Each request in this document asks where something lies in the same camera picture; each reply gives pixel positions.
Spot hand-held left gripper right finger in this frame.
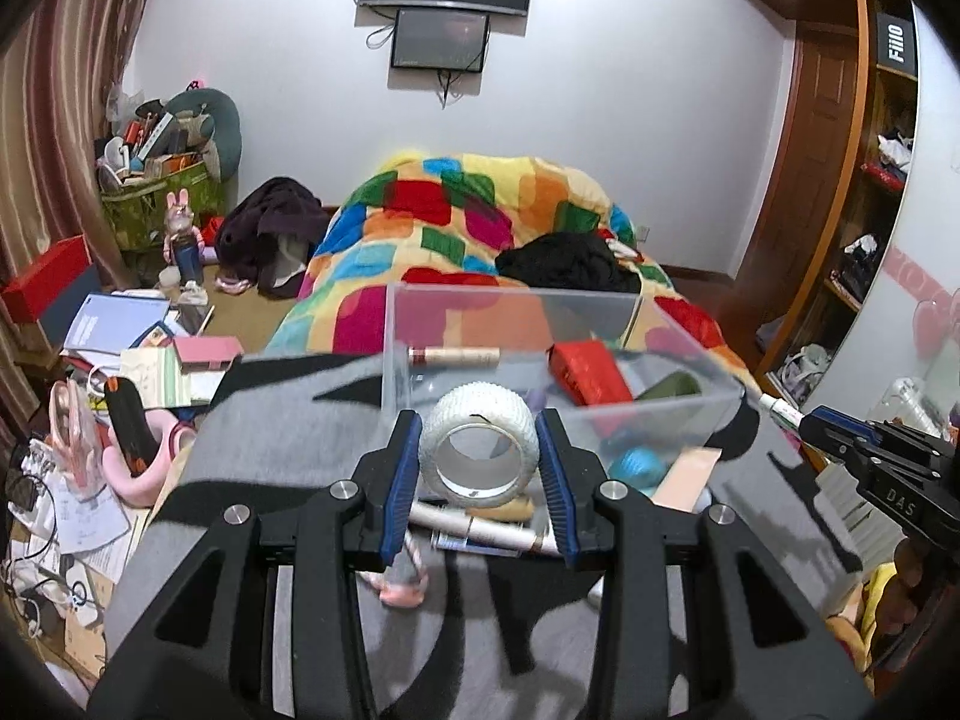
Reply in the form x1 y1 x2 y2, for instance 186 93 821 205
536 409 880 720

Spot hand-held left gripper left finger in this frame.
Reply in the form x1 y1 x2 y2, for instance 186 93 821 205
86 409 425 720

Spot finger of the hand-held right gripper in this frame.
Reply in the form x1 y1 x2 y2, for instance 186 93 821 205
797 405 886 467

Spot white striped tube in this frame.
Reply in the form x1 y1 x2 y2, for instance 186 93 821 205
757 392 807 427

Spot white tape roll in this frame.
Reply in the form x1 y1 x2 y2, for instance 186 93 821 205
418 382 541 509

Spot clear plastic box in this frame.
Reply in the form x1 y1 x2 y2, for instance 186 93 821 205
381 281 751 470

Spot person's right hand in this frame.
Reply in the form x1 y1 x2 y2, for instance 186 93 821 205
889 540 938 635

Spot blue ball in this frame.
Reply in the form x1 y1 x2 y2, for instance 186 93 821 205
607 446 668 487

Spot white cosmetic tube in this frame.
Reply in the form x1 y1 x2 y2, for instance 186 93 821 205
409 501 560 556

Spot red packet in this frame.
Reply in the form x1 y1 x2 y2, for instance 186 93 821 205
547 340 637 407

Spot tan card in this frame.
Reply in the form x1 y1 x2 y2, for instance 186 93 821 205
652 446 725 515

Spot grey cloth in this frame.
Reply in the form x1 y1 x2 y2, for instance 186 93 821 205
101 352 863 720

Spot cream tube with red cap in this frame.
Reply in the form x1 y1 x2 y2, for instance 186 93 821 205
407 346 502 367

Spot dark green bottle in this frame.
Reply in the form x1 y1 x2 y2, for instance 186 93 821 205
637 371 704 400

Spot white wardrobe door pink decals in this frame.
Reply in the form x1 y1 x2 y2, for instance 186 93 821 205
806 11 960 458

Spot wooden shelf unit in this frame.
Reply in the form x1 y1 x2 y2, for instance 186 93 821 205
750 0 925 410

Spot black garment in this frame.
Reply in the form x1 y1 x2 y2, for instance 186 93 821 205
495 232 644 295

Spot pink box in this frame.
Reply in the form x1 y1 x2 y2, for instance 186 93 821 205
172 336 245 374

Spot pink curved massager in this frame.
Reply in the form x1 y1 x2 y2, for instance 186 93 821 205
100 409 194 507

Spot green and white booklet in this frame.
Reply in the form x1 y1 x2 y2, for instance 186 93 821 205
120 345 226 410

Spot colourful patchwork quilt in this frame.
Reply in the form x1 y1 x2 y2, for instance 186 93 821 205
266 152 751 391

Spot wooden door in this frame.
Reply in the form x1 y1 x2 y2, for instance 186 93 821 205
720 19 863 286

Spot black and orange tool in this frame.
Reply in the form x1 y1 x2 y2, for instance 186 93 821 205
103 377 160 477

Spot dark purple blanket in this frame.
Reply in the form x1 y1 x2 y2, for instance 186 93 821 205
214 176 331 297

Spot pile of loose papers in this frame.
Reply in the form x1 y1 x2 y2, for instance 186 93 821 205
7 435 151 601

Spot pale blue book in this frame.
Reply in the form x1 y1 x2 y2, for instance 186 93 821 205
62 292 172 355

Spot rabbit figure bottle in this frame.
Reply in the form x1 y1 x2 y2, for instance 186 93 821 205
163 190 205 284

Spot green storage basket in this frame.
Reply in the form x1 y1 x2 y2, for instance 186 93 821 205
100 161 226 252

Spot black printed box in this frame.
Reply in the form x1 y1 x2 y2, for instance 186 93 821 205
874 4 920 82

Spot red box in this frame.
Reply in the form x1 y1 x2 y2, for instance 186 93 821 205
1 235 92 323

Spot grey neck pillow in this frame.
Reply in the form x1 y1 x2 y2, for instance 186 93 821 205
166 86 243 182

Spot striped curtain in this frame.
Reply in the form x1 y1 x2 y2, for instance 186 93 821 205
0 0 177 361

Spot pink rope toy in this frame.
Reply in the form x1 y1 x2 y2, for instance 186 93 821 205
358 532 432 608

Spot small wall monitor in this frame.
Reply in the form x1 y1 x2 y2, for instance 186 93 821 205
389 7 492 76

